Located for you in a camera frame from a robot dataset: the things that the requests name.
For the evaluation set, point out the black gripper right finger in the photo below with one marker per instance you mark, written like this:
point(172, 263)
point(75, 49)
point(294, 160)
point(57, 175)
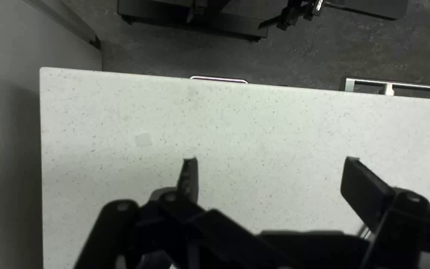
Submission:
point(365, 191)

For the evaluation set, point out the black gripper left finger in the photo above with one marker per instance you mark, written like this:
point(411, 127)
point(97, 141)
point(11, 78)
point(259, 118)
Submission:
point(188, 179)

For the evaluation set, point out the black equipment base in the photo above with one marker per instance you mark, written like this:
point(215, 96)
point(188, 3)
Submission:
point(190, 16)

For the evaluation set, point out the black tripod stand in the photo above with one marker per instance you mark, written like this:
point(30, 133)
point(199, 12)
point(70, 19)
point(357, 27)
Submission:
point(294, 12)

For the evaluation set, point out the grey metal frame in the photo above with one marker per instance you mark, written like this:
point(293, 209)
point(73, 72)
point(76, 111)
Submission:
point(394, 87)

